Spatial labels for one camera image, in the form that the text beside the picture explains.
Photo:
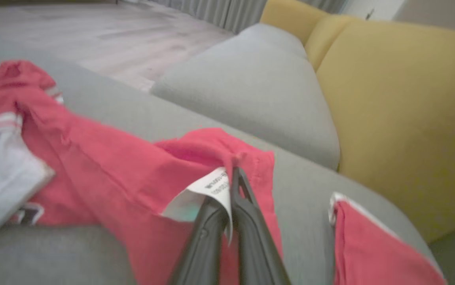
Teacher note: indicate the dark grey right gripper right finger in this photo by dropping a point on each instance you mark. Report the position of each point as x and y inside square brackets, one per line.
[255, 245]

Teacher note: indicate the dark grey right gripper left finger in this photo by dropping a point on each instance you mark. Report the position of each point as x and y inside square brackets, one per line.
[207, 245]

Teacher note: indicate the red garment white band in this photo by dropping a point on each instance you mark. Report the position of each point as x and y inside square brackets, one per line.
[370, 253]

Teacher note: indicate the red jersey shirt white sleeves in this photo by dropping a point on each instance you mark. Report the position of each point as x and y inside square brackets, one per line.
[112, 170]

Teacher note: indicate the large grey sofa seat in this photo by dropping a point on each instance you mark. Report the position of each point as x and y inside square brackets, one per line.
[73, 253]

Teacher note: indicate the small grey sofa seat cushion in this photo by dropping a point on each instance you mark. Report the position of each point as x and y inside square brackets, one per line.
[251, 91]

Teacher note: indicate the large yellow sofa back cushion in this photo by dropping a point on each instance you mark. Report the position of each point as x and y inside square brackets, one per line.
[409, 118]

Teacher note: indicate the narrow yellow sofa back cushion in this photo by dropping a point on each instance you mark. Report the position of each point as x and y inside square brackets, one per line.
[326, 39]

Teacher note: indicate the rounded yellow sofa back cushion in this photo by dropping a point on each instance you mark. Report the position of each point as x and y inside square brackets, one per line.
[287, 16]

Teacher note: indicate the grey pleated curtain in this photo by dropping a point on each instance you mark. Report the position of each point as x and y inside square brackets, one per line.
[219, 12]

